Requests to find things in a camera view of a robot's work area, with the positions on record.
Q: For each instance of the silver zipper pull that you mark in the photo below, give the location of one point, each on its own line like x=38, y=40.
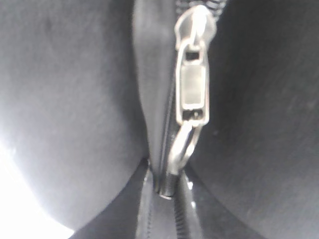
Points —
x=194, y=31

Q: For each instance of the black tote bag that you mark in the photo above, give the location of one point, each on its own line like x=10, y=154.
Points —
x=87, y=92

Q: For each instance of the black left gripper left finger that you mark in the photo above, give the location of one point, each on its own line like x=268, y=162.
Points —
x=126, y=217

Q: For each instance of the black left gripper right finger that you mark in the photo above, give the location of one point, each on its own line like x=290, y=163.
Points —
x=199, y=215

